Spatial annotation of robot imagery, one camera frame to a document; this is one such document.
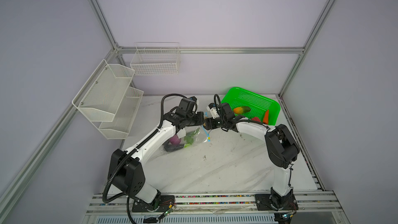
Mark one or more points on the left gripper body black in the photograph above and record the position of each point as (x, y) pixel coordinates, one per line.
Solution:
(195, 120)

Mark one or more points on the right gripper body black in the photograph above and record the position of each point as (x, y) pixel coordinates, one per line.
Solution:
(221, 122)

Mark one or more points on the clear zip bag blue zipper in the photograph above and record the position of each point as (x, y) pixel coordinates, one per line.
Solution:
(202, 137)

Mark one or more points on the purple onion toy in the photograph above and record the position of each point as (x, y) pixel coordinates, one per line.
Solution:
(175, 140)

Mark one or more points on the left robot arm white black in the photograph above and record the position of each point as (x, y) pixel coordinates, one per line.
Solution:
(126, 175)

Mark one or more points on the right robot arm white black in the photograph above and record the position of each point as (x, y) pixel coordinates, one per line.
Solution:
(282, 149)

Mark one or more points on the green plastic basket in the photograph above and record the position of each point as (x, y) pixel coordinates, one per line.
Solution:
(259, 105)

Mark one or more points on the red pepper toy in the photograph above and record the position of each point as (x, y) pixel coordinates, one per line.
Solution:
(256, 119)

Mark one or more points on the orange carrot toy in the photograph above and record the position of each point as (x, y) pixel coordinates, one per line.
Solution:
(266, 117)

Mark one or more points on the white mesh lower shelf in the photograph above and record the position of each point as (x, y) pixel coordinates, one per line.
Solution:
(120, 127)

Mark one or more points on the white mesh shelf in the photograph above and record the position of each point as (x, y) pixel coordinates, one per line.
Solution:
(120, 127)
(101, 96)

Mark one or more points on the white mesh upper shelf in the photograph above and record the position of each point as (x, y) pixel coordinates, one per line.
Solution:
(101, 96)

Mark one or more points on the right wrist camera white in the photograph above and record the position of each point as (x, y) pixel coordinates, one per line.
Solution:
(212, 109)

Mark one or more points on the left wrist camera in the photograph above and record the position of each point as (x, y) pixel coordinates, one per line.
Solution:
(194, 99)

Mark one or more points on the white wire wall basket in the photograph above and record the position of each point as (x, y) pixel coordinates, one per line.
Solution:
(156, 58)

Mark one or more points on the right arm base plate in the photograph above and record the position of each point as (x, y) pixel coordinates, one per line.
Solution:
(274, 202)

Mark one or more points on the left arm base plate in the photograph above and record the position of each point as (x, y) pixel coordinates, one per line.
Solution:
(159, 204)

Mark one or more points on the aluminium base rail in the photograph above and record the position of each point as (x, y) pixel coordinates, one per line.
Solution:
(223, 203)

